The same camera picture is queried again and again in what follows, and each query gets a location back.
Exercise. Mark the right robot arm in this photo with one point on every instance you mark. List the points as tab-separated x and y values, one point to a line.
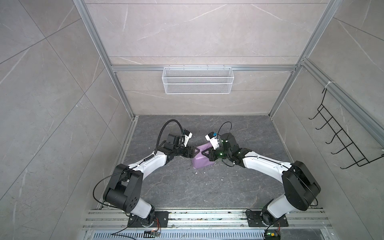
300	187

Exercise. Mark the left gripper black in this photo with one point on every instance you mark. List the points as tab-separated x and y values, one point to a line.
193	153

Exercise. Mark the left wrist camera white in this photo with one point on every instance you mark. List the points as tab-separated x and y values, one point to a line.
187	135

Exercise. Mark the black wire hook rack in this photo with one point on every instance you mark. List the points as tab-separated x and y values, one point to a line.
340	134

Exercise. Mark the white wire mesh basket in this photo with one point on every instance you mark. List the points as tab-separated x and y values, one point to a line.
197	80

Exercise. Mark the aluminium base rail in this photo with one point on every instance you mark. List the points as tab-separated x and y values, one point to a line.
206	224

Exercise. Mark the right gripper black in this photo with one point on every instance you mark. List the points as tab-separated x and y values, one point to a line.
211	155

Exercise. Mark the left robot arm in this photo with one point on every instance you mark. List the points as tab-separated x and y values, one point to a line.
125	185

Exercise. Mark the pink wrapping paper sheet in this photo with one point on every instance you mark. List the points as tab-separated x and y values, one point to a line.
200	161

